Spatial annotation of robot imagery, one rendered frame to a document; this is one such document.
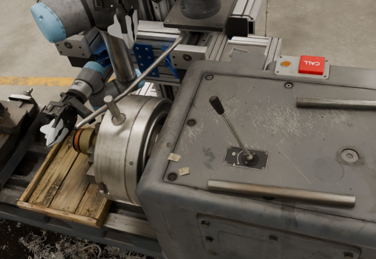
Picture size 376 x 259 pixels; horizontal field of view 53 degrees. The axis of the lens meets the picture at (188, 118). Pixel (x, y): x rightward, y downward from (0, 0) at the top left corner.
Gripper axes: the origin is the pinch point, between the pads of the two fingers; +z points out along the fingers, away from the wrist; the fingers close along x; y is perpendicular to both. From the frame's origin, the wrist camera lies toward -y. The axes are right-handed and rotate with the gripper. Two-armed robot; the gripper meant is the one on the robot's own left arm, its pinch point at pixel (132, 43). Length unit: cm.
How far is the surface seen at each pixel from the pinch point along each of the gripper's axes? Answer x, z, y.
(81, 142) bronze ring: 4.1, 30.5, 18.6
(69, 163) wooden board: -8, 50, 35
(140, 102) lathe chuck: 0.0, 16.4, -0.1
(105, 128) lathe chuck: 9.9, 19.7, 5.5
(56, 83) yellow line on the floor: -145, 98, 150
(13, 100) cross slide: -24, 38, 69
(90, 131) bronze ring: 1.5, 27.8, 16.4
